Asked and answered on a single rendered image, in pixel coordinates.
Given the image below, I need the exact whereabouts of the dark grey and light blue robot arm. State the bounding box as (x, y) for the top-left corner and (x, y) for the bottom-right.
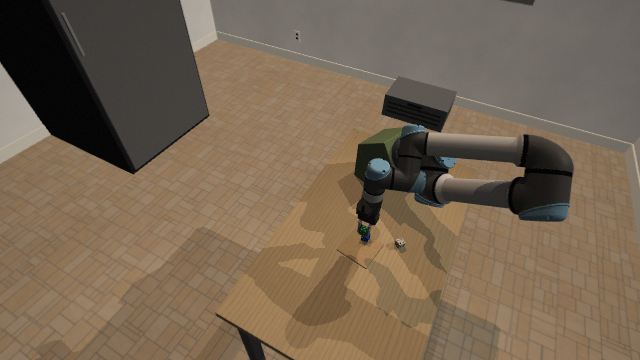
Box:
(363, 124), (574, 222)

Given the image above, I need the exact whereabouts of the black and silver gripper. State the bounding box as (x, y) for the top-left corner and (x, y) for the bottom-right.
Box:
(356, 187), (384, 237)

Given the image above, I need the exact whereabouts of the green die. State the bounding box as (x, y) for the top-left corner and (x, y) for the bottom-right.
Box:
(358, 225), (368, 237)

